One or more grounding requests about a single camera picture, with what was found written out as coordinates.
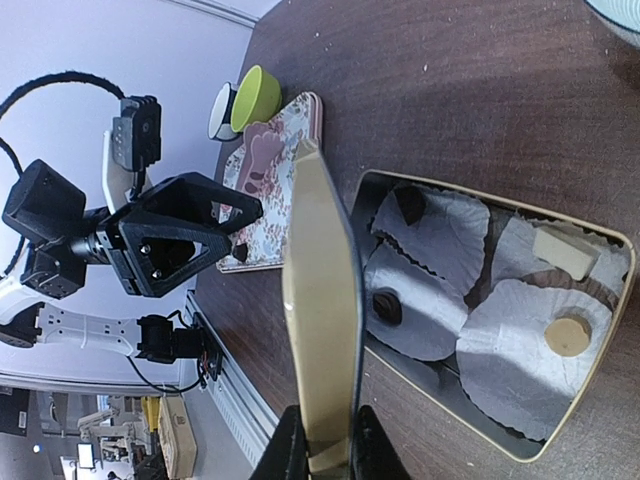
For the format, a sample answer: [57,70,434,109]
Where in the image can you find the dark leaf chocolate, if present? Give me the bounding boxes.
[394,186,426,226]

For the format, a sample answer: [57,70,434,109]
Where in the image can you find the white chocolate piece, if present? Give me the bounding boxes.
[533,226,600,281]

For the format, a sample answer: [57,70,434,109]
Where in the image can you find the tan tin box paper cups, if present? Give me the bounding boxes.
[352,170,636,463]

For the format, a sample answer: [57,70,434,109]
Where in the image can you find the dark rose chocolate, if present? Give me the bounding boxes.
[372,291,402,327]
[232,243,248,263]

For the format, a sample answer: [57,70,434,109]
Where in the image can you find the cardboard boxes in background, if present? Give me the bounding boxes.
[141,395,198,479]

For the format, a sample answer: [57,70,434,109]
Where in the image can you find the pink floral serving tray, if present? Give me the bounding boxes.
[217,91,323,273]

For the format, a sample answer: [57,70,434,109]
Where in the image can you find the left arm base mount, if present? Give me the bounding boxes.
[129,310,224,395]

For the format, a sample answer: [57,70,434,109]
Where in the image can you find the light blue ceramic bowl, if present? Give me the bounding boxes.
[585,0,640,48]

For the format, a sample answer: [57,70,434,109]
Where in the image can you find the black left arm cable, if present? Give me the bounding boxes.
[0,71,126,276]

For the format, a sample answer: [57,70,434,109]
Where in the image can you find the white round cup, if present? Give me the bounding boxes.
[208,82,239,142]

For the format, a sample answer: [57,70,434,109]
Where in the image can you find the front aluminium frame rail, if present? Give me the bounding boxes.
[185,290,279,469]

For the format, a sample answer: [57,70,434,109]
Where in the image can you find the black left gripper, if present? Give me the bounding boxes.
[2,159,263,299]

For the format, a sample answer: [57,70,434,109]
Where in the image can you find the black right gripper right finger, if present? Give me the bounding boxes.
[351,405,410,480]

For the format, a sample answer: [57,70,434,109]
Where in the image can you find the caramel shell chocolate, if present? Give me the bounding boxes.
[544,314,592,357]

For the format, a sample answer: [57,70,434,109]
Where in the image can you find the lime green plastic bowl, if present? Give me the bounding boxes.
[231,65,282,133]

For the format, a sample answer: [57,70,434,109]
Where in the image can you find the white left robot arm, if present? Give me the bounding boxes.
[1,160,263,364]

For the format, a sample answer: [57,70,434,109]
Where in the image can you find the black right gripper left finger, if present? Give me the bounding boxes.
[250,405,309,480]

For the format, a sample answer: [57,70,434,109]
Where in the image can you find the bear print tin lid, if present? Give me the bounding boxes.
[282,140,363,479]

